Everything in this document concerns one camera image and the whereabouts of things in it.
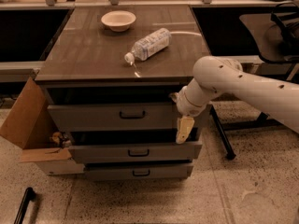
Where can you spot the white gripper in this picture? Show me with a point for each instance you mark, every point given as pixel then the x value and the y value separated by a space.
pixel 187 106

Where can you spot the grey top drawer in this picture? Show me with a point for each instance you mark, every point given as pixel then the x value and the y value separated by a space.
pixel 115 117

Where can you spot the grey drawer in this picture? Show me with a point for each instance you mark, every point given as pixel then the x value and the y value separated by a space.
pixel 115 117
pixel 135 152
pixel 132 172

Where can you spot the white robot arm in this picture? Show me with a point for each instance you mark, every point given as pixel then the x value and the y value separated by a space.
pixel 214 76

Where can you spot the grey middle drawer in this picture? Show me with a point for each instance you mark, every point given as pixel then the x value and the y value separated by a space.
pixel 135 152

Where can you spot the grey bottom drawer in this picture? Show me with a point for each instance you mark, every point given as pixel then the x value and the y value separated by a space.
pixel 132 172

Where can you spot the grey drawer cabinet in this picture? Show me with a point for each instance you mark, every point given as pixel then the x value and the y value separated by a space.
pixel 87 65

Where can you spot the black table leg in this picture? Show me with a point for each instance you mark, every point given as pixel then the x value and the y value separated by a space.
pixel 230 155

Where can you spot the clear plastic water bottle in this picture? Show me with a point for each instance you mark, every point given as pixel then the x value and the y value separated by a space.
pixel 148 46

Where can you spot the white paper bowl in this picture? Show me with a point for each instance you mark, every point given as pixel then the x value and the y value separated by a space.
pixel 119 20

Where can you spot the black chair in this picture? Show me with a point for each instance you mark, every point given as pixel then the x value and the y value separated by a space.
pixel 277 42

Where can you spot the brown cardboard box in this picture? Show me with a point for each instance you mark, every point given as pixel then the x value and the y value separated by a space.
pixel 30 127

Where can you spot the black bar on floor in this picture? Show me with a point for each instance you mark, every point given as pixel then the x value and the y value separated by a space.
pixel 28 196

